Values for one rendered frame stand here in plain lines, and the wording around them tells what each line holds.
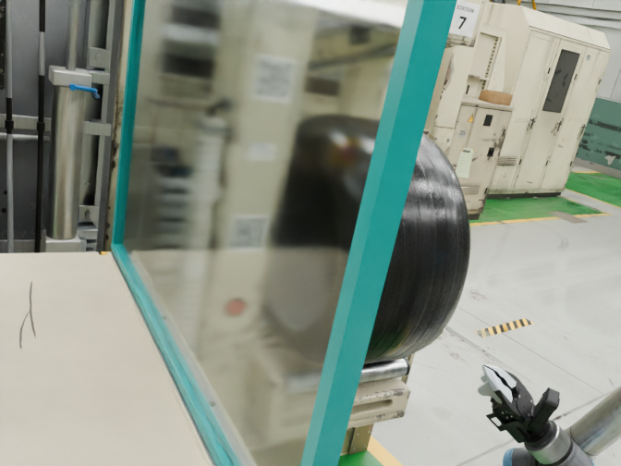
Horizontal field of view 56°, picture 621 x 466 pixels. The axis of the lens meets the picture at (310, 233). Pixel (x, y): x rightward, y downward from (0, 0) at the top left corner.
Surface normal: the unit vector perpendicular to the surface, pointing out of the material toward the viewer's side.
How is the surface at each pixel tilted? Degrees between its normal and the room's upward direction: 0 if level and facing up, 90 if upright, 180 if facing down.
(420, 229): 63
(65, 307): 0
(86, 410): 0
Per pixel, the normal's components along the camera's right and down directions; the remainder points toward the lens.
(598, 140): -0.78, 0.06
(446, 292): 0.47, 0.37
